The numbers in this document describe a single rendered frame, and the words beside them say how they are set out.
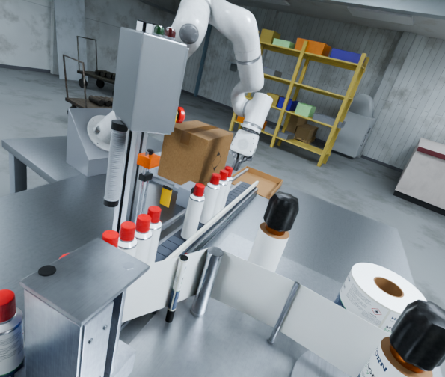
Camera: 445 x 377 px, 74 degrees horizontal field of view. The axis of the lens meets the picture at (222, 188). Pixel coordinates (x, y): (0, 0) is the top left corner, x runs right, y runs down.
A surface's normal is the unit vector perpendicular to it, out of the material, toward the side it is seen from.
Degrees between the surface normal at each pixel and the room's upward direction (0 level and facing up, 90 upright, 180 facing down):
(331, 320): 90
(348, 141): 90
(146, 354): 0
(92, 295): 0
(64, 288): 0
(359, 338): 90
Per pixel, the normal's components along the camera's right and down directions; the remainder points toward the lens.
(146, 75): 0.50, 0.46
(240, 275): -0.33, 0.30
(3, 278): 0.25, -0.89
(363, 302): -0.85, 0.00
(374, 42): -0.56, 0.20
